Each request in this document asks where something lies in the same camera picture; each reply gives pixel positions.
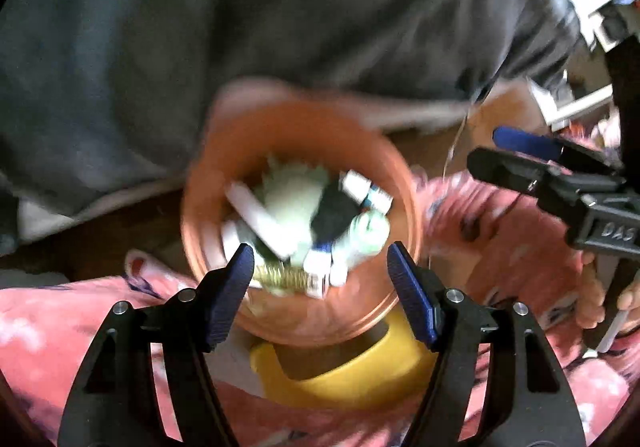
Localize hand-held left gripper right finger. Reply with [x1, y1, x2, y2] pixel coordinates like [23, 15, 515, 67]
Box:
[386, 241, 587, 447]

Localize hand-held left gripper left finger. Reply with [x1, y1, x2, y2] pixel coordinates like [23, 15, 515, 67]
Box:
[57, 242, 256, 447]

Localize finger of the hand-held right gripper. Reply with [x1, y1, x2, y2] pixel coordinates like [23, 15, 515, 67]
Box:
[466, 147, 627, 224]
[492, 126, 622, 176]

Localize orange plastic bucket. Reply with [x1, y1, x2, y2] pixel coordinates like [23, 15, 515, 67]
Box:
[180, 100, 426, 348]

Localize white bottle with green cap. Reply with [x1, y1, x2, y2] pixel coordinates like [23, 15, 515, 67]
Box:
[330, 211, 392, 285]

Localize person's right hand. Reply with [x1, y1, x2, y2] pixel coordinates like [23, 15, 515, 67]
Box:
[574, 251, 640, 328]

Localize thin white stick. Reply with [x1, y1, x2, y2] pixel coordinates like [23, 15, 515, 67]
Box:
[596, 308, 629, 354]

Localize yellow plastic container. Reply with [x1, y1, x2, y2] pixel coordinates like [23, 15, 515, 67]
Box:
[249, 309, 442, 411]

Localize green and white crumpled wrapper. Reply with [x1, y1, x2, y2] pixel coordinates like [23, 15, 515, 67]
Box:
[259, 154, 329, 259]

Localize white tube with blue end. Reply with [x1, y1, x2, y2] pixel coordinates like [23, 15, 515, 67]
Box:
[341, 170, 394, 214]

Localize pink floral blanket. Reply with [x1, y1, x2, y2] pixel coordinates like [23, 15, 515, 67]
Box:
[0, 167, 640, 447]

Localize person in grey clothing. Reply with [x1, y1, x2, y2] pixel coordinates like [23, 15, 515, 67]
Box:
[0, 0, 583, 255]

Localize thin white string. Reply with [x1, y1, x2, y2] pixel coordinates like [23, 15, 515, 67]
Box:
[442, 111, 474, 179]

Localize white furniture frame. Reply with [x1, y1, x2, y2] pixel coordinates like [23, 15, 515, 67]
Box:
[530, 0, 640, 129]

